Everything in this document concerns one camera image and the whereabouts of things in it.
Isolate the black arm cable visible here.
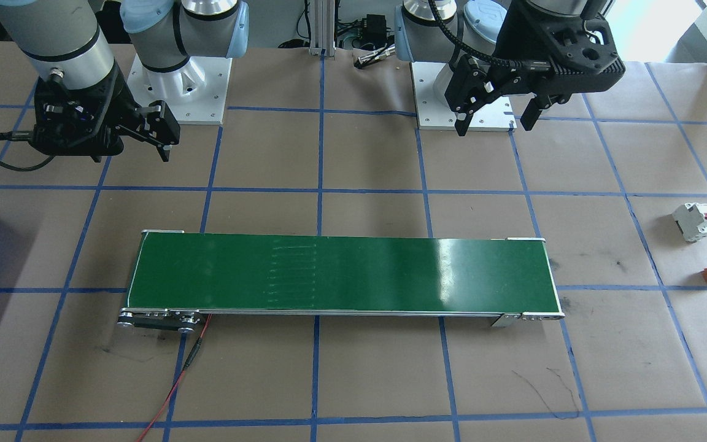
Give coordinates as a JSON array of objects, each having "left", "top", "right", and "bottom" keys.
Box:
[{"left": 427, "top": 0, "right": 535, "bottom": 69}]

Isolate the black power adapter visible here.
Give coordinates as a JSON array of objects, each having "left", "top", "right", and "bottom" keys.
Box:
[{"left": 358, "top": 15, "right": 391, "bottom": 42}]

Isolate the white red circuit breaker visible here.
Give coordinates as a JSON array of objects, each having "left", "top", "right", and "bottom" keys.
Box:
[{"left": 671, "top": 202, "right": 707, "bottom": 244}]

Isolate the red wire with black connector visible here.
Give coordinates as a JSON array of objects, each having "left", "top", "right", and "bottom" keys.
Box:
[{"left": 137, "top": 313, "right": 213, "bottom": 442}]

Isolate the green conveyor belt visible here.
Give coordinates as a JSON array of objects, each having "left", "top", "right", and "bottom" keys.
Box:
[{"left": 116, "top": 230, "right": 566, "bottom": 336}]

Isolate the silver cable plug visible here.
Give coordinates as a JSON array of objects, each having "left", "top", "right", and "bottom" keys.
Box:
[{"left": 355, "top": 52, "right": 398, "bottom": 68}]

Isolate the white square base plate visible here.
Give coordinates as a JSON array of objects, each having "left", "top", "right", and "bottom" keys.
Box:
[
  {"left": 411, "top": 58, "right": 517, "bottom": 131},
  {"left": 128, "top": 54, "right": 233, "bottom": 126}
]

